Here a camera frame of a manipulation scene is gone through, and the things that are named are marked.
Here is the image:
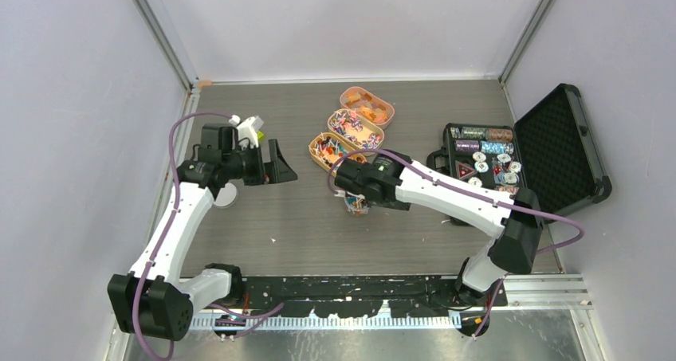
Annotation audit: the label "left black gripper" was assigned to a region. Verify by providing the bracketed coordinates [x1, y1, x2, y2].
[223, 139, 297, 186]

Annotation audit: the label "clear plastic cup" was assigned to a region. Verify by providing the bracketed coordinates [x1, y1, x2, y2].
[344, 193, 371, 216]

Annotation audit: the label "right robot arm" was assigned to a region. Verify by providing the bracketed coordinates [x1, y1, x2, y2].
[332, 150, 544, 306]

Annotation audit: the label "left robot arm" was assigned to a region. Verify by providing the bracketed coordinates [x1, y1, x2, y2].
[107, 124, 298, 341]

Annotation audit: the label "pink tray popsicle candies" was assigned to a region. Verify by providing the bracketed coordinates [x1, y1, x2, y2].
[339, 86, 395, 129]

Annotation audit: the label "cream tray swirl lollipops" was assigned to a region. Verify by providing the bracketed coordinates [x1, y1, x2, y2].
[327, 108, 385, 149]

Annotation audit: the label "tan tray round lollipops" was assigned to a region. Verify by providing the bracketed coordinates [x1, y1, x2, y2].
[309, 132, 356, 171]

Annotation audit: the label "white round cup lid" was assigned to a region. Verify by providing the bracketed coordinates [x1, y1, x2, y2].
[213, 182, 238, 209]

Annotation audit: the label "black poker chip case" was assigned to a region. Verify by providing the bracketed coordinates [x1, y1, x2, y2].
[426, 84, 612, 216]

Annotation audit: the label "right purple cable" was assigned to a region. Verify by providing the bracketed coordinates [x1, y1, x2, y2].
[326, 148, 586, 339]

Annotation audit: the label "purple cable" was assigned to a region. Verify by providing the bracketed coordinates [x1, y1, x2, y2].
[326, 148, 586, 339]
[132, 111, 286, 361]

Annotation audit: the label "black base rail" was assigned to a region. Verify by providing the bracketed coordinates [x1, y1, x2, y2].
[216, 275, 507, 319]

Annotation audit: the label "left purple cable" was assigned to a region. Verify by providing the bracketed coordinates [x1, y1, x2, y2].
[132, 111, 286, 361]

